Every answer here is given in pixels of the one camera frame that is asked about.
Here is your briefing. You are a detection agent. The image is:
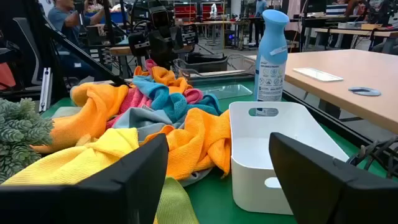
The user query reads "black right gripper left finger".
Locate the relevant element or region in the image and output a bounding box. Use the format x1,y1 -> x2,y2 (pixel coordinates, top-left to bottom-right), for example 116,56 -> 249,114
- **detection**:
0,133 -> 170,224

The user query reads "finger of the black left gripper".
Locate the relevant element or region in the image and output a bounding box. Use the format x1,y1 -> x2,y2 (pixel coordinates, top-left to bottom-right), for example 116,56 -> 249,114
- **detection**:
180,23 -> 200,47
127,30 -> 150,57

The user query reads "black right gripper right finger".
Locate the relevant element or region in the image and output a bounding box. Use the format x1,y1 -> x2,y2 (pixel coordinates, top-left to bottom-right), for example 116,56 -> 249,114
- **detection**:
269,132 -> 398,224

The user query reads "orange microfiber towel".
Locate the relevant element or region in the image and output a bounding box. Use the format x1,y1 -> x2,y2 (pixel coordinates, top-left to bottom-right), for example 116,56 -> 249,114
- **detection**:
139,107 -> 233,181
129,65 -> 193,95
30,83 -> 130,155

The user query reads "yellow microfiber towel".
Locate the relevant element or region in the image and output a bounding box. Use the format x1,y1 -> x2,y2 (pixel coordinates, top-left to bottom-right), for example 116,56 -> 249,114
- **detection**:
1,127 -> 140,187

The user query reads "teal microfiber towel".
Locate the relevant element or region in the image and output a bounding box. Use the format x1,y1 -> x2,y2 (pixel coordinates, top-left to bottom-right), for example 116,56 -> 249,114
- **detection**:
132,75 -> 223,124

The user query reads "lime green microfiber towel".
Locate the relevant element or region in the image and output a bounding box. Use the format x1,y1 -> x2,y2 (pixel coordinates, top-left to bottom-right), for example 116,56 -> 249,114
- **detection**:
154,177 -> 200,224

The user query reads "red storage shelf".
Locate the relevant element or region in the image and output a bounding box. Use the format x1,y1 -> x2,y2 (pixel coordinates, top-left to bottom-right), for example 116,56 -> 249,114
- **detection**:
174,2 -> 224,20

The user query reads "clear plastic tray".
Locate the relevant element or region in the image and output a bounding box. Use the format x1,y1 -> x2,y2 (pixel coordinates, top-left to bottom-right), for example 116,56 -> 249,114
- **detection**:
198,83 -> 253,100

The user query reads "person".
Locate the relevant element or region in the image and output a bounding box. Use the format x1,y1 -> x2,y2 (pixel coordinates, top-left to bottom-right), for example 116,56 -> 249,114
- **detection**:
254,0 -> 269,47
48,0 -> 106,47

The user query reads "white plastic basket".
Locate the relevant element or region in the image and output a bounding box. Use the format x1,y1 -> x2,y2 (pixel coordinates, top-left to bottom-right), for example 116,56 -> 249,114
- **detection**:
229,101 -> 351,216

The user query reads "light blue spray bottle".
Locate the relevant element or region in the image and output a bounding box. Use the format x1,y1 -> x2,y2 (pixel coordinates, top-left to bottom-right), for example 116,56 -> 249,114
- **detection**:
253,9 -> 290,117

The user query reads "grey-green artificial succulent plant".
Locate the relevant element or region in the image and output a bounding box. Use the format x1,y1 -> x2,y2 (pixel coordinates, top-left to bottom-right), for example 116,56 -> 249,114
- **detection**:
0,98 -> 55,184

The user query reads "silver aluminium profile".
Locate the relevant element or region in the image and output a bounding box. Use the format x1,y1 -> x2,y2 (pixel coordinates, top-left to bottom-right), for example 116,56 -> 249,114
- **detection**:
39,67 -> 53,113

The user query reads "black office chair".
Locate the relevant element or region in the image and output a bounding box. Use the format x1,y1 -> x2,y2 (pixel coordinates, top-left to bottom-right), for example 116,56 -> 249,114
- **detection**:
12,17 -> 44,88

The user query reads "green table mat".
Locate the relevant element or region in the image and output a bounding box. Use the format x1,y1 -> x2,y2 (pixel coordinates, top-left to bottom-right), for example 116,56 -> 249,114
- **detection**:
40,80 -> 398,224

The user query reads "beige wooden desk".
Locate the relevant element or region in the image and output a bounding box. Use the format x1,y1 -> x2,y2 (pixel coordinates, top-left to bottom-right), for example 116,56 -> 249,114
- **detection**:
245,49 -> 398,134

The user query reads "wooden background table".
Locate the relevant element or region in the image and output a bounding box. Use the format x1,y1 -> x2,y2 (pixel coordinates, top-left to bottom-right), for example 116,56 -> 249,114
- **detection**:
313,27 -> 398,54

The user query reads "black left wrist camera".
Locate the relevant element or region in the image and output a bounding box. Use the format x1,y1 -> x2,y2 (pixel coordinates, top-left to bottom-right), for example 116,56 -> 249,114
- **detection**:
148,6 -> 170,29

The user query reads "black diagonal frame strut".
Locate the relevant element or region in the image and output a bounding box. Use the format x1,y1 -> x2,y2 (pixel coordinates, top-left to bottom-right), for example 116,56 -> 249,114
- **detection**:
40,15 -> 130,87

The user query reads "black cable bundle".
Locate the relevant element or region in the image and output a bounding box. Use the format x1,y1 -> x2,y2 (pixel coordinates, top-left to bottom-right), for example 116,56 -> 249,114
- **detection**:
346,136 -> 398,180

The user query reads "black aluminium table frame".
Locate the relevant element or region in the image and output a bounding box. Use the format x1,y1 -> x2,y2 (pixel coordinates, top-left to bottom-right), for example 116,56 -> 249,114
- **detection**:
281,90 -> 398,150

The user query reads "grey round cable grommet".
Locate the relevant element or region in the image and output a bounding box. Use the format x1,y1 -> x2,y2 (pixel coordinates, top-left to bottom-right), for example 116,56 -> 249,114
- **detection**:
348,86 -> 382,97

